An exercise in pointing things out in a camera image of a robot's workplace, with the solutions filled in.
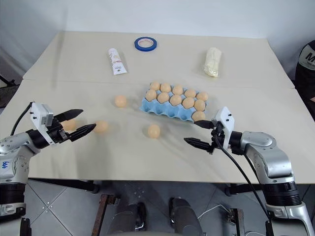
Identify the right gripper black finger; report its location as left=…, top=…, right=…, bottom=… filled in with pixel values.
left=183, top=137, right=210, bottom=152
left=195, top=119, right=215, bottom=130

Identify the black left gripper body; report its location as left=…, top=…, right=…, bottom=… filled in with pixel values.
left=47, top=117, right=71, bottom=145

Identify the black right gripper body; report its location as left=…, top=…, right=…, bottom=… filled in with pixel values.
left=207, top=121, right=231, bottom=155

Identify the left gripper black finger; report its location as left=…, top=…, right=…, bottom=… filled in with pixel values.
left=68, top=123, right=97, bottom=143
left=58, top=109, right=84, bottom=122

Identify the blue egg carton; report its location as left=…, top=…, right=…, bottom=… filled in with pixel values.
left=140, top=86, right=209, bottom=123

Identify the clear bag of yellow filling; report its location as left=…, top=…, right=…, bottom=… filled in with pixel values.
left=203, top=47, right=223, bottom=78

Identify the black floor stand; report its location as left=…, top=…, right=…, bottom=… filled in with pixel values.
left=0, top=72, right=20, bottom=109

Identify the white printed tube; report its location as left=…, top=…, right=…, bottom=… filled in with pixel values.
left=107, top=48, right=129, bottom=75

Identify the dark rounded shape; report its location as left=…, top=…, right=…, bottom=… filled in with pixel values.
left=115, top=201, right=148, bottom=234
left=168, top=196, right=203, bottom=236

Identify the blue tape roll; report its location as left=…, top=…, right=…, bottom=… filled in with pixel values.
left=134, top=36, right=158, bottom=53

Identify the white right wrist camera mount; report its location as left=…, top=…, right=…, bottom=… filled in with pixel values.
left=211, top=106, right=236, bottom=148

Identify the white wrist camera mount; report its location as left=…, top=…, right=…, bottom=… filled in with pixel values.
left=211, top=106, right=236, bottom=148
left=29, top=101, right=54, bottom=145

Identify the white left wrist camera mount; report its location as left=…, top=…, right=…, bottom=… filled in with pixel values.
left=29, top=101, right=54, bottom=145

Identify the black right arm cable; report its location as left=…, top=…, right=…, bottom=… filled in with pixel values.
left=213, top=127, right=272, bottom=222

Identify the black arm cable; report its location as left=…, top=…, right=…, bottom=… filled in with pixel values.
left=213, top=127, right=272, bottom=222
left=9, top=101, right=35, bottom=137

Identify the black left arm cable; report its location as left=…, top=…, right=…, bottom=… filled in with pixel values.
left=9, top=101, right=35, bottom=137

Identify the black table frame bar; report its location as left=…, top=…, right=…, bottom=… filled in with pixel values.
left=224, top=183, right=264, bottom=197
left=29, top=178, right=100, bottom=194

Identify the white floor cable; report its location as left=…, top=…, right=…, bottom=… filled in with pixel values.
left=196, top=205, right=231, bottom=222

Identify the rusty metal bracket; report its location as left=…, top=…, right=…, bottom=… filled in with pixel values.
left=229, top=207, right=245, bottom=236
left=94, top=193, right=117, bottom=236

